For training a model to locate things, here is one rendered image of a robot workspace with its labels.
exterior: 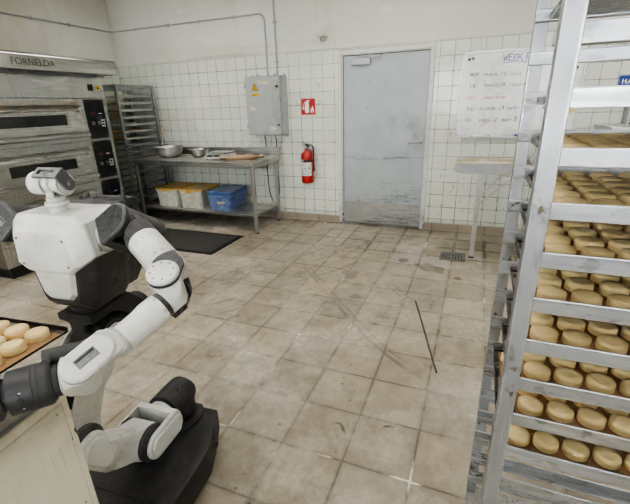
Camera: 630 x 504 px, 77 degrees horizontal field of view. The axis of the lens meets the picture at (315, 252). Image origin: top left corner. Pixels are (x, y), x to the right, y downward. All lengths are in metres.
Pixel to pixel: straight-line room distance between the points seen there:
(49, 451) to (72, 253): 0.50
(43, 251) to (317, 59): 4.34
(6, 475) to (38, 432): 0.10
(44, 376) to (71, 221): 0.48
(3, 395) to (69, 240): 0.46
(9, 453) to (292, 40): 4.90
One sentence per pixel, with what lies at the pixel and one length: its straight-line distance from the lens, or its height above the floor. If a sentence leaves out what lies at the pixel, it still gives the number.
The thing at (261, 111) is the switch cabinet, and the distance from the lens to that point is 5.33.
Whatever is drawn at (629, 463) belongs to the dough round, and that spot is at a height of 0.79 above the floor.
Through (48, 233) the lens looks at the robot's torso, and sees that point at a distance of 1.30.
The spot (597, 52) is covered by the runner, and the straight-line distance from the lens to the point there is 1.20.
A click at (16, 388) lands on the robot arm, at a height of 1.02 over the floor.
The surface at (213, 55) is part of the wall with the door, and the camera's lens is 5.93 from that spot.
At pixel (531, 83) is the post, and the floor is 1.54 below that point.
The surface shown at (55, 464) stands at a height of 0.67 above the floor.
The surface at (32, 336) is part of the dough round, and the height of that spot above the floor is 1.02.
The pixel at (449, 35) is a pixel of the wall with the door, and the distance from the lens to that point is 4.92.
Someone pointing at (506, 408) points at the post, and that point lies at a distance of 0.94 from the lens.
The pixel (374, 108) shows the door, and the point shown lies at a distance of 5.03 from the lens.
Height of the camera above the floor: 1.50
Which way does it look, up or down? 21 degrees down
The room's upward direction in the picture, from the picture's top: 2 degrees counter-clockwise
